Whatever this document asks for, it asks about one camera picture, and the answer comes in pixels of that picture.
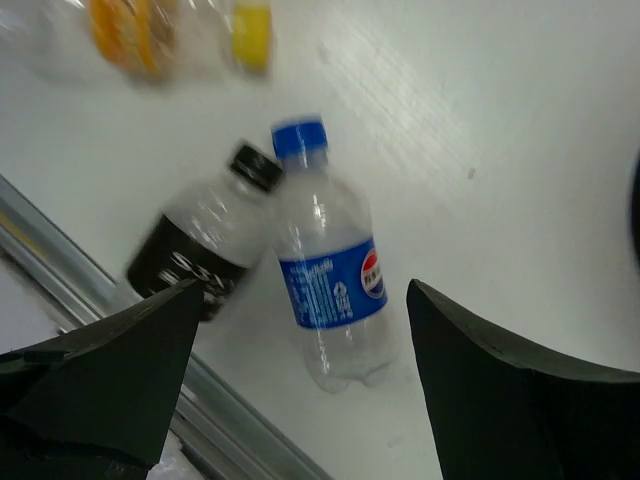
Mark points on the clear bottle black label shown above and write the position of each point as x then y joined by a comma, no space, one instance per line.
214,231

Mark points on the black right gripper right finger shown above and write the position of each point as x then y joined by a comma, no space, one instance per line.
501,406

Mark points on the aluminium table frame rail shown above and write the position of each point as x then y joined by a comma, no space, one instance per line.
227,437

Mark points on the clear bottle orange label yellow cap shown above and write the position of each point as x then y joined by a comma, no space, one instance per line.
145,41

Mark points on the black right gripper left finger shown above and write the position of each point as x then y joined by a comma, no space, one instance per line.
97,401

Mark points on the clear Pepsi bottle blue cap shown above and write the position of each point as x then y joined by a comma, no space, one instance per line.
324,242

